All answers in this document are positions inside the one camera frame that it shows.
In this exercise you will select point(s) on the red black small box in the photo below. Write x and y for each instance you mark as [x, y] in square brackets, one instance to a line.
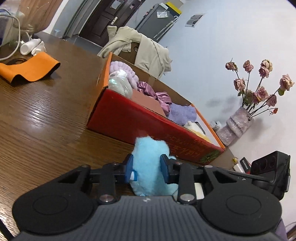
[245, 165]

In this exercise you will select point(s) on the blue plush toy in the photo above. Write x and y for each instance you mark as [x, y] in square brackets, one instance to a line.
[147, 165]

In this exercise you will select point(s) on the dark brown door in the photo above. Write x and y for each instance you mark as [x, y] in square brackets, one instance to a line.
[108, 13]

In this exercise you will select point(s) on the white charger with cable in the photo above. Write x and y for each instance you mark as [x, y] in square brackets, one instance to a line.
[237, 166]

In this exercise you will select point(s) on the yellow box on refrigerator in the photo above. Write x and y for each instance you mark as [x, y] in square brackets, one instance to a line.
[172, 9]

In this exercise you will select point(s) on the brown cardboard box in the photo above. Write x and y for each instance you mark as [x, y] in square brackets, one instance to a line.
[35, 15]

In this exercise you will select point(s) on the dried pink rose bouquet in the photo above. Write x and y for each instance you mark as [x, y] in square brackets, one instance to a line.
[259, 100]

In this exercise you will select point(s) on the fluffy lilac headband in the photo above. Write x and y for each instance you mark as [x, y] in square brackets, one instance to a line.
[121, 69]

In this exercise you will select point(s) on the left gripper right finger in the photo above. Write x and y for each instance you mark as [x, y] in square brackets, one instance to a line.
[170, 169]

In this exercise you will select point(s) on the grey refrigerator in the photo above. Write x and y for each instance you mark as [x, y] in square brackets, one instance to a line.
[156, 22]

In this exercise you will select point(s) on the wall picture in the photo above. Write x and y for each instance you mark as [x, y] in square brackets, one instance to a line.
[193, 20]

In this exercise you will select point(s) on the red cardboard box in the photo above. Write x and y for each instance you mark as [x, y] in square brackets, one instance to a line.
[118, 117]

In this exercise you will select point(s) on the pink and cream sponge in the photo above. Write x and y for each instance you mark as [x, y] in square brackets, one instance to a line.
[147, 102]

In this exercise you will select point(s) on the pink textured vase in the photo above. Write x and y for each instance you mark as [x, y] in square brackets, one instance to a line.
[235, 127]

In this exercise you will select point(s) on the white bottle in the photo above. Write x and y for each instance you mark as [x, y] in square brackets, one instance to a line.
[27, 47]

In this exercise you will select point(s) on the purple satin scrunchie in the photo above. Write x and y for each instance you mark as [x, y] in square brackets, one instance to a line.
[162, 97]

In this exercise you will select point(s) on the small white object by vase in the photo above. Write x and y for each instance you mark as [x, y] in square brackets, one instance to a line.
[215, 125]

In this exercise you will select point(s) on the purple knitted cloth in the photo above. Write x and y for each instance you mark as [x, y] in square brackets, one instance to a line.
[182, 114]

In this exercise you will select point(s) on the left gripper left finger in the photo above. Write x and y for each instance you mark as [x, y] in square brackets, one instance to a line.
[124, 170]

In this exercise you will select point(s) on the yellow white plush toy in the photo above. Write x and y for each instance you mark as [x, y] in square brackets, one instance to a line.
[196, 129]

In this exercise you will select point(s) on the beige jacket on chair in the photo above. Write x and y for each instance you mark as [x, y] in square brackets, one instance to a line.
[152, 57]

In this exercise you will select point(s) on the clear plastic bagged puff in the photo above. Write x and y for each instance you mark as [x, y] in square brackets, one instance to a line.
[120, 85]

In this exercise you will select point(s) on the brown wooden chair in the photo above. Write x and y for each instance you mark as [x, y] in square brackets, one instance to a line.
[130, 55]

